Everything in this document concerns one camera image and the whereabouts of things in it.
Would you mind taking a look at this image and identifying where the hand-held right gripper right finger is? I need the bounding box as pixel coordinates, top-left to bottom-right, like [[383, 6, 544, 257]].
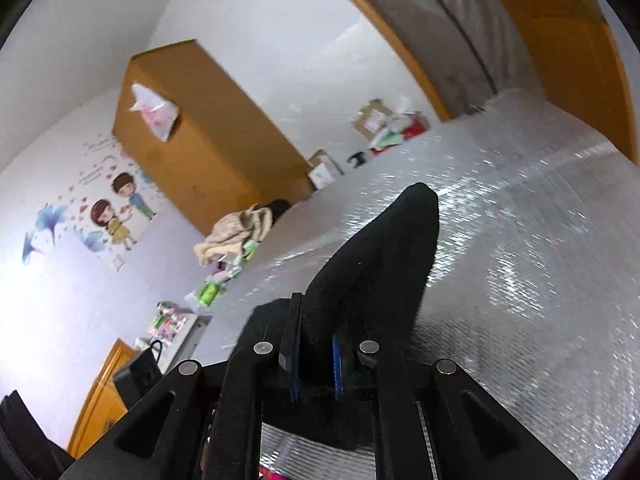
[[332, 316, 576, 480]]

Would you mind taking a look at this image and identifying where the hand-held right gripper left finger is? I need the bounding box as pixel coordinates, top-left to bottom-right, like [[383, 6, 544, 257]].
[[60, 292, 303, 480]]

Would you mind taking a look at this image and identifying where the black garment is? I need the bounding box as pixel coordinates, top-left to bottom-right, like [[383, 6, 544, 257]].
[[235, 183, 441, 453]]

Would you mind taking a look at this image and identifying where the grey drawer cabinet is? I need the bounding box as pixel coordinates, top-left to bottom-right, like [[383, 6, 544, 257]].
[[135, 312, 211, 366]]

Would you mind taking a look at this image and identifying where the green packet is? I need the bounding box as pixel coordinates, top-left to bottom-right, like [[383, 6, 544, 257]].
[[197, 280, 223, 307]]

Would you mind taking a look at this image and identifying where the pile of colourful packets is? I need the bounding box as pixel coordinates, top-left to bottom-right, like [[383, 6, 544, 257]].
[[147, 301, 188, 343]]

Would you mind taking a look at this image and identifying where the beige blanket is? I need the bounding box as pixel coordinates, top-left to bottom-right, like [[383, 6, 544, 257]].
[[194, 204, 273, 267]]

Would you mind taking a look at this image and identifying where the dark cloth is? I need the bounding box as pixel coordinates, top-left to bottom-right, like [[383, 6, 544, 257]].
[[265, 199, 293, 223]]

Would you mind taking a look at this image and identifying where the black bag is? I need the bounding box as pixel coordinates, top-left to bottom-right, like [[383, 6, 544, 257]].
[[112, 340, 163, 403]]

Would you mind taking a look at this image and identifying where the small white box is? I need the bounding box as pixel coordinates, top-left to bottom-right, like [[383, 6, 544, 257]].
[[306, 150, 345, 190]]

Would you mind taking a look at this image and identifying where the wooden furniture panel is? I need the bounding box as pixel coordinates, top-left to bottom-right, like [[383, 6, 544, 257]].
[[67, 337, 138, 458]]

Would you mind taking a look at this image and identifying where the wooden wardrobe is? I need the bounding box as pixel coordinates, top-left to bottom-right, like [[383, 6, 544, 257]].
[[112, 39, 316, 236]]

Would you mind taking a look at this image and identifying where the cardboard box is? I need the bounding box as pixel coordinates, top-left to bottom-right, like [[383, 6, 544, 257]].
[[350, 100, 393, 140]]

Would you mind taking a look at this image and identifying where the pink white plastic bag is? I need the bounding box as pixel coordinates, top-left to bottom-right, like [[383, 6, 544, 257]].
[[129, 82, 181, 142]]

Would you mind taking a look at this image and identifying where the grey plastic door curtain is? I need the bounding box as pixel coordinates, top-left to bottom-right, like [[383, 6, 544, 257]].
[[345, 0, 546, 116]]

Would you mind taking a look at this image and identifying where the wooden door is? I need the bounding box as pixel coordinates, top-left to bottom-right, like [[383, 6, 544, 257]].
[[470, 0, 638, 161]]

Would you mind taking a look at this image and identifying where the cartoon wall sticker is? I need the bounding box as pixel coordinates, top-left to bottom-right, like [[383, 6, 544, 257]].
[[22, 130, 158, 273]]

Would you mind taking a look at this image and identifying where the wooden door frame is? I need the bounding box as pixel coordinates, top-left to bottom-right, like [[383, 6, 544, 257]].
[[305, 0, 451, 122]]

